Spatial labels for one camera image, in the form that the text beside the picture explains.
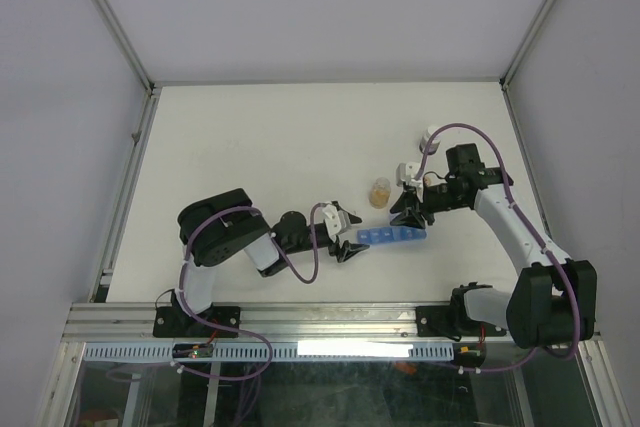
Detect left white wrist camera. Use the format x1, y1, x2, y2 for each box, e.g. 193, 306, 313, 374
321, 204, 348, 238

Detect blue weekly pill organizer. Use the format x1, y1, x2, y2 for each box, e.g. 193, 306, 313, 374
356, 216, 427, 246

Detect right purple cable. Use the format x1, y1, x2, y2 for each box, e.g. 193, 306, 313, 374
418, 121, 581, 376

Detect aluminium mounting rail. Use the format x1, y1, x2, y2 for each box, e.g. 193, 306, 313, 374
62, 300, 599, 343

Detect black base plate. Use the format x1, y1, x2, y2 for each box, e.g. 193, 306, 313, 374
415, 304, 507, 341
152, 304, 242, 339

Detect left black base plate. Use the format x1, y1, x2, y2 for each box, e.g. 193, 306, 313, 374
152, 304, 242, 339

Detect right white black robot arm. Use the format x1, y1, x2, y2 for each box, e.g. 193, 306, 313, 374
390, 144, 597, 349

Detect right aluminium frame post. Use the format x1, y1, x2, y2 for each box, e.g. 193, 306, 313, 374
499, 0, 589, 88

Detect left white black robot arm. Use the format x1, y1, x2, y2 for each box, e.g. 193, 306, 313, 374
156, 188, 369, 337

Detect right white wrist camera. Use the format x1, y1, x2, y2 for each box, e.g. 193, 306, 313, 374
395, 162, 424, 193

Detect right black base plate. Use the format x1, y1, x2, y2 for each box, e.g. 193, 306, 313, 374
415, 304, 507, 341

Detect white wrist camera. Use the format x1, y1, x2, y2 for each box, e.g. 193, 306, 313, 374
395, 162, 424, 193
321, 204, 348, 238

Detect left aluminium frame post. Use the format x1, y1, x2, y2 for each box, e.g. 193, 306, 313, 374
62, 0, 156, 93

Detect clear capsule bottle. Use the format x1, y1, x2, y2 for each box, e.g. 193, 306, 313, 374
369, 177, 391, 209

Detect aluminium frame post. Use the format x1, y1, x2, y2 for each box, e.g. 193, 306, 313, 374
62, 0, 156, 93
499, 0, 589, 88

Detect grey slotted cable duct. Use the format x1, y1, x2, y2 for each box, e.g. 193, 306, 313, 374
84, 340, 454, 363

